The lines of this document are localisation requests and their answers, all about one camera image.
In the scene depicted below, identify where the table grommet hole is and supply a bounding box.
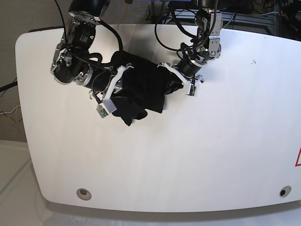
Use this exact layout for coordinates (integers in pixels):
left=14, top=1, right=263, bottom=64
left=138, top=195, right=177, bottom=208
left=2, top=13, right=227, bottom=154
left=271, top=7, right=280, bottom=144
left=279, top=186, right=292, bottom=197
left=76, top=188, right=92, bottom=201

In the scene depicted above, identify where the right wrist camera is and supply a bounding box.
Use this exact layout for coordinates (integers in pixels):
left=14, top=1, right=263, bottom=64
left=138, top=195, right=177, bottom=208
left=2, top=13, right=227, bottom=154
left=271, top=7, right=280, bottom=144
left=95, top=99, right=117, bottom=118

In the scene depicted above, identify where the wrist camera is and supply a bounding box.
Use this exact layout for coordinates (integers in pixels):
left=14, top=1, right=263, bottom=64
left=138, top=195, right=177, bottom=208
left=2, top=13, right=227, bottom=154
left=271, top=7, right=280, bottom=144
left=95, top=99, right=117, bottom=118
left=187, top=84, right=197, bottom=97

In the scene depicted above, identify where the yellow floor cable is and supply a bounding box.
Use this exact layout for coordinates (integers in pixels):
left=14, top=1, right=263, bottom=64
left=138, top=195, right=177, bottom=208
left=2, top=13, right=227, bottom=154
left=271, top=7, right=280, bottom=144
left=0, top=106, right=23, bottom=124

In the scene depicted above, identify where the aluminium frame rail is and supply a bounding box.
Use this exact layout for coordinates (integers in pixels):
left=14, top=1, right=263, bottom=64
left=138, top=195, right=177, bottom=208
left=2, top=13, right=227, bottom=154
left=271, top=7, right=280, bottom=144
left=175, top=9, right=281, bottom=37

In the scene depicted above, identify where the right table grommet hole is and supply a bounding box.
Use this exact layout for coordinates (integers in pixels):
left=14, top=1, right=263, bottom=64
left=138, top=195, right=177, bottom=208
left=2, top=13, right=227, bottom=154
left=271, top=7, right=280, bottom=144
left=279, top=186, right=292, bottom=197

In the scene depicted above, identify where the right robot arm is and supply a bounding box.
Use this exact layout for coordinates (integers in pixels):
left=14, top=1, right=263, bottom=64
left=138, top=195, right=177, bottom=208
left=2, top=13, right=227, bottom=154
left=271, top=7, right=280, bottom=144
left=51, top=0, right=125, bottom=103

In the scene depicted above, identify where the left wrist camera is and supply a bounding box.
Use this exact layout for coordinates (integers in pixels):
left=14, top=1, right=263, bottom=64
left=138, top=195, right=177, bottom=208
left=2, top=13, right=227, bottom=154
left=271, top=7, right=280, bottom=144
left=187, top=84, right=197, bottom=97

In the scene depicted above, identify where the red warning triangle sticker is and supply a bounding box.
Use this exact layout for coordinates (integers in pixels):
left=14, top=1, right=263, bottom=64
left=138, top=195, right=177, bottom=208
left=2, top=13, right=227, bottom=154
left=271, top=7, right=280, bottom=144
left=295, top=149, right=301, bottom=167

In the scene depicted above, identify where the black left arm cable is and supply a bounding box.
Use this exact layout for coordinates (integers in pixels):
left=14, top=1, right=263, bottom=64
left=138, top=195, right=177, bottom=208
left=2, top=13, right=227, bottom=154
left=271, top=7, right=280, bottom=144
left=154, top=7, right=212, bottom=62

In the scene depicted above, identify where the black T-shirt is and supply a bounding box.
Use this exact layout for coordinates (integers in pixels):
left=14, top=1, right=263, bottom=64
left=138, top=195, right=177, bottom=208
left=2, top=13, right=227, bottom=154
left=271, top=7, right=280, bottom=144
left=111, top=51, right=168, bottom=126

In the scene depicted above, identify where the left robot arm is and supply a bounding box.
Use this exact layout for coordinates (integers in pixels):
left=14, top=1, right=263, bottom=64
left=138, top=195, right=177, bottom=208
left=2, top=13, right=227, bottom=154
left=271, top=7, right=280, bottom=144
left=154, top=0, right=228, bottom=96

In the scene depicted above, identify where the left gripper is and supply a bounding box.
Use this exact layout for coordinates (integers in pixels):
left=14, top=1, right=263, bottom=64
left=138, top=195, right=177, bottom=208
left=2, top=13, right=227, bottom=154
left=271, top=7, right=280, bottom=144
left=157, top=59, right=204, bottom=94

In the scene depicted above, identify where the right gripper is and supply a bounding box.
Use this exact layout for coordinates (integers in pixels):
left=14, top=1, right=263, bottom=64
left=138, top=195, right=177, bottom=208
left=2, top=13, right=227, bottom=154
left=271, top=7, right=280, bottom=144
left=88, top=63, right=134, bottom=104

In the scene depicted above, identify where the left table grommet hole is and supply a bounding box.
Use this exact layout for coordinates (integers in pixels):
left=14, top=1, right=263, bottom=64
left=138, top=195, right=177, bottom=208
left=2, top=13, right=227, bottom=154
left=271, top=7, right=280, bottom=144
left=76, top=188, right=92, bottom=201

